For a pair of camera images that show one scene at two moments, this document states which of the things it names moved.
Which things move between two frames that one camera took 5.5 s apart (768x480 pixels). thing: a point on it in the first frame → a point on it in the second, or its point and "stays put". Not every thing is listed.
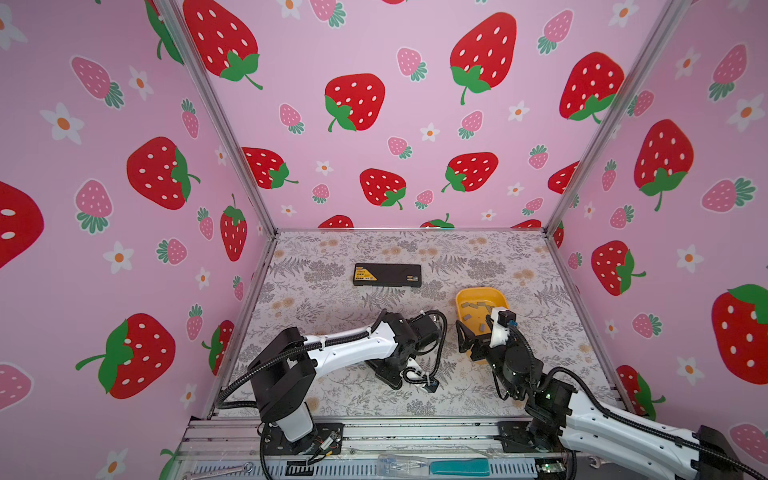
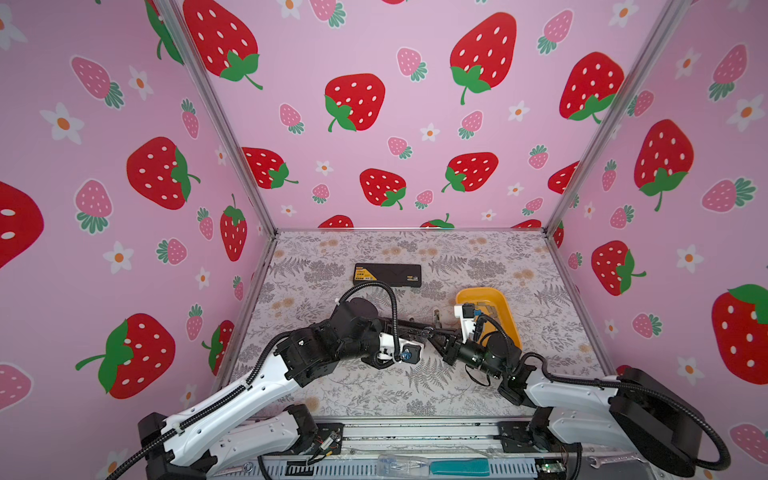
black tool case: (387, 275) stays put
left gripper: (389, 374) → (388, 335)
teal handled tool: (468, 467) stays put
